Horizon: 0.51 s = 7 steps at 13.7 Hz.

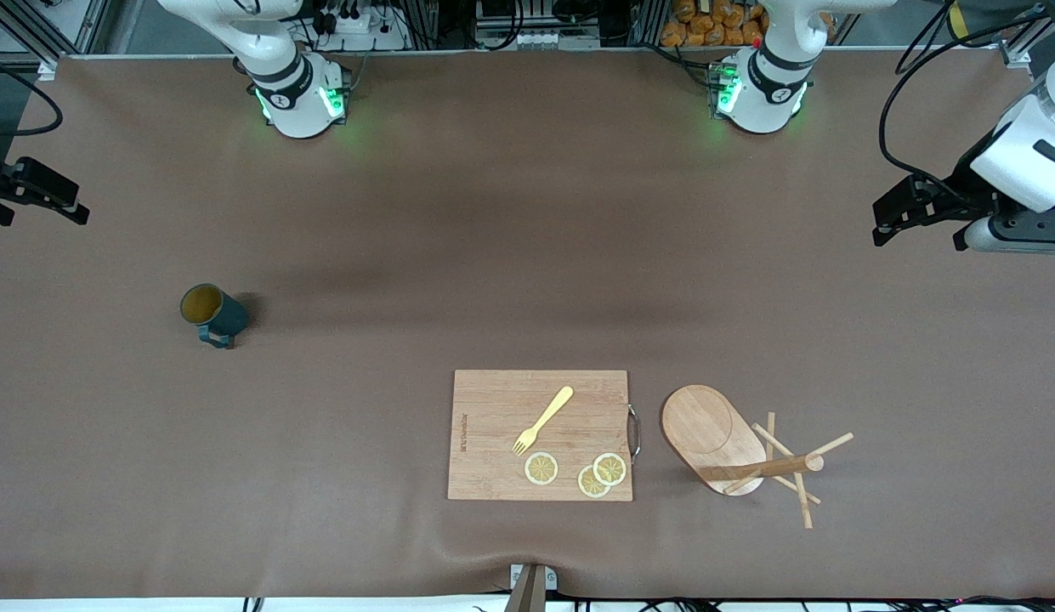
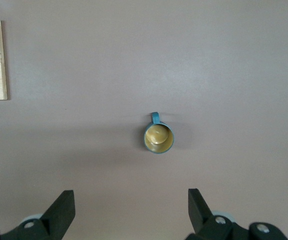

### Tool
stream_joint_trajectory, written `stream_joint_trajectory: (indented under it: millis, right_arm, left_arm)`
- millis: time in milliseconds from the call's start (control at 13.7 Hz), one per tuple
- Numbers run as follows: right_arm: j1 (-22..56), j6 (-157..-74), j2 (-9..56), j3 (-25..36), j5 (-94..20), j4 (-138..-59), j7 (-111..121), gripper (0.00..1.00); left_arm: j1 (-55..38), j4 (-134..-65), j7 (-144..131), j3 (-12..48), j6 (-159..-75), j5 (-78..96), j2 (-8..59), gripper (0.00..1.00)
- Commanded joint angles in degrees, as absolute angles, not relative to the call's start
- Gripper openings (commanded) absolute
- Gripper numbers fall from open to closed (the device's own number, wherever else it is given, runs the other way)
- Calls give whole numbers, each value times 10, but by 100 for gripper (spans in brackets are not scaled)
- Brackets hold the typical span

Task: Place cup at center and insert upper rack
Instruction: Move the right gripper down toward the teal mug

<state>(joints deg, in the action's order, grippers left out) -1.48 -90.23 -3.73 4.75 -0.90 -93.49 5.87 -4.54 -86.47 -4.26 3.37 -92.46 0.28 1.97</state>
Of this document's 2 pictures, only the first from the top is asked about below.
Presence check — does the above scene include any dark green cup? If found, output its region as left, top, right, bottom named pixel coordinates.
left=180, top=283, right=250, bottom=350

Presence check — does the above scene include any wooden cup rack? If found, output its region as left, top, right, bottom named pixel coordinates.
left=661, top=384, right=855, bottom=530

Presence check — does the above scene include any background electronics rack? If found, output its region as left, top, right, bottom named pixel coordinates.
left=472, top=0, right=609, bottom=50

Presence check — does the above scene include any orange snack pile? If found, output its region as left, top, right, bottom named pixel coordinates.
left=661, top=0, right=770, bottom=48

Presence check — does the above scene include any brown table mat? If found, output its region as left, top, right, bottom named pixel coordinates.
left=0, top=47, right=1055, bottom=600

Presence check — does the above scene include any white power strip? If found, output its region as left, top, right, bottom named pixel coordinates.
left=315, top=4, right=409, bottom=52

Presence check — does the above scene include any yellow plastic fork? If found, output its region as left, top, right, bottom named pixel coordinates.
left=512, top=386, right=575, bottom=456

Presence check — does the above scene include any wooden cutting board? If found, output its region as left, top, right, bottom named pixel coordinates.
left=447, top=369, right=643, bottom=502

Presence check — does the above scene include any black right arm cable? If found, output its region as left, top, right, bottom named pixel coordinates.
left=0, top=51, right=65, bottom=138

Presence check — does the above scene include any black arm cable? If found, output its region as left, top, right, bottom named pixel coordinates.
left=0, top=51, right=65, bottom=138
left=877, top=0, right=1055, bottom=205

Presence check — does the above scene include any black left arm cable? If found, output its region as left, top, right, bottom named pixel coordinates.
left=877, top=0, right=1055, bottom=205

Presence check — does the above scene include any aluminium frame post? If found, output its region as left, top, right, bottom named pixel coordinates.
left=0, top=0, right=111, bottom=69
left=999, top=17, right=1055, bottom=69

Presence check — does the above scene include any grey metal clamp bracket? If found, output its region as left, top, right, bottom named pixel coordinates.
left=503, top=563, right=559, bottom=612

